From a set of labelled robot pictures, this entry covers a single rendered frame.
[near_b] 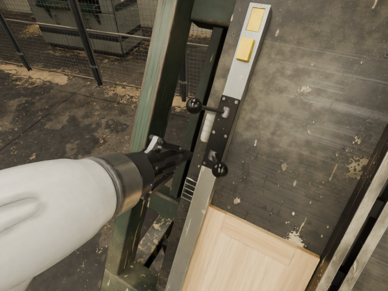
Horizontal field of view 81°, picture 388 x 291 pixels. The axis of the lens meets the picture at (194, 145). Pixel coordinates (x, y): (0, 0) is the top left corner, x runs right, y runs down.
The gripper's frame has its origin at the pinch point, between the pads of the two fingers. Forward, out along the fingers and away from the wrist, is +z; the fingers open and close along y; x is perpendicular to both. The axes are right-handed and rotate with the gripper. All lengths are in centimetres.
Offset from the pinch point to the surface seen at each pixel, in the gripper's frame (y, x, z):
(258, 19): -34.4, 5.0, 11.8
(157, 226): 52, -19, 40
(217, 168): -0.6, 9.3, -0.2
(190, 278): 42.8, 8.6, 13.7
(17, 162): 111, -221, 94
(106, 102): 42, -218, 202
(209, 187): 9.6, 6.0, 11.7
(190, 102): -12.5, -1.1, -0.1
